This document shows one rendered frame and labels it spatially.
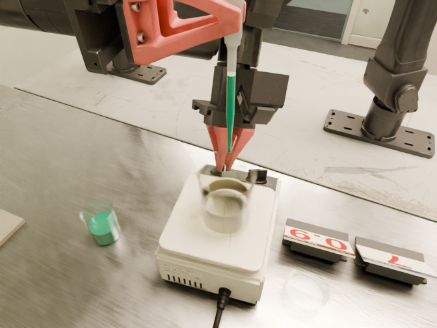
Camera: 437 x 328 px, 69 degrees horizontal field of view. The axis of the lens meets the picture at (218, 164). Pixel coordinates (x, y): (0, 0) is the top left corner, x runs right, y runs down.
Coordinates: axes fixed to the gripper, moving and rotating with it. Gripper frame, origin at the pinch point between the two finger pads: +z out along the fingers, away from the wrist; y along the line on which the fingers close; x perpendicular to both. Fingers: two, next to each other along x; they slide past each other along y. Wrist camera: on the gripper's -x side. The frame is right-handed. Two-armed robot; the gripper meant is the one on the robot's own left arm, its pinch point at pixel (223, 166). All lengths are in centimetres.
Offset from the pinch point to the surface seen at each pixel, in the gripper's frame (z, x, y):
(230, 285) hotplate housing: 9.8, -14.4, -2.7
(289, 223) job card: 6.8, -5.8, 9.6
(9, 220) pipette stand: 11.8, 7.2, -29.9
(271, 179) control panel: 1.4, -1.7, 7.6
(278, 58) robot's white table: -18.7, 37.3, 26.2
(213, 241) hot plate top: 4.9, -12.8, -4.9
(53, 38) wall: -19, 160, -45
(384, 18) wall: -74, 194, 204
